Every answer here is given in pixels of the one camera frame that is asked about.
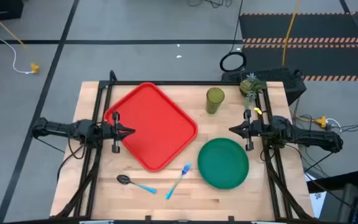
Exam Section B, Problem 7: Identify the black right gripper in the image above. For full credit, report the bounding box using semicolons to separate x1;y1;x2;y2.
228;109;273;152

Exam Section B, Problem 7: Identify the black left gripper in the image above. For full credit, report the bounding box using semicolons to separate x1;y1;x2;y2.
99;111;136;154

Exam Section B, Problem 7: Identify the green plastic plate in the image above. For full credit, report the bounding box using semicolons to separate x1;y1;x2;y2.
197;138;250;190

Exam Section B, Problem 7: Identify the green translucent plastic cup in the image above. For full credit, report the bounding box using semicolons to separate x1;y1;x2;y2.
205;87;226;115

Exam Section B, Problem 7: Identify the black spoon with blue handle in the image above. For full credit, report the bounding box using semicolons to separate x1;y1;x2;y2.
116;174;158;195

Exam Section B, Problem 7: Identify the iridescent blue fork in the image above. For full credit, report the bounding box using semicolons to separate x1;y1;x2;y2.
165;162;192;200

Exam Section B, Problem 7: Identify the red plastic tray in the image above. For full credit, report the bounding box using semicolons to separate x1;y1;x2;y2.
103;82;198;172

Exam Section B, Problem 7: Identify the small artificial potted plant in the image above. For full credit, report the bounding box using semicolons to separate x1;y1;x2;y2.
239;73;269;110

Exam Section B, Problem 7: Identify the white plug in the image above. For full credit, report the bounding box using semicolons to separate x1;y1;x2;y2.
326;118;342;132

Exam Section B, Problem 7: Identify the white paper sheet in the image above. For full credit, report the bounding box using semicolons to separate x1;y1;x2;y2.
305;172;328;218

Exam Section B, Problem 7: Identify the black mat with striped edges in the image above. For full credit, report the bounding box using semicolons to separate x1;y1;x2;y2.
239;11;358;82

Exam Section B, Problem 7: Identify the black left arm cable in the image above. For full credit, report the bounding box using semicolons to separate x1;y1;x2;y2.
56;136;88;184

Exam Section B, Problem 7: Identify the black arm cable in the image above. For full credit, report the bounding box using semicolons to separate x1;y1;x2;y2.
56;136;88;184
302;121;358;175

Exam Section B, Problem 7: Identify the black coiled cable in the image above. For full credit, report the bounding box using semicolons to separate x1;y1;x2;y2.
219;0;247;73

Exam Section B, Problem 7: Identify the black aluminium table frame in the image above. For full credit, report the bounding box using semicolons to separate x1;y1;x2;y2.
54;70;315;224

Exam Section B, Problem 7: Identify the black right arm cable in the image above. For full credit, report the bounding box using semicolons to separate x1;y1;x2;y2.
302;121;358;175

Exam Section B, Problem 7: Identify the yellow cable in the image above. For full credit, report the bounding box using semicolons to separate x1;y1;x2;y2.
0;4;37;68
282;0;301;68

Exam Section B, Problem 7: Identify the black cable bundle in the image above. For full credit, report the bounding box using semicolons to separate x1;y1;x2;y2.
186;0;233;9

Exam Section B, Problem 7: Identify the white cable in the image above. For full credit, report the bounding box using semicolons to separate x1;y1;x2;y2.
0;0;35;75

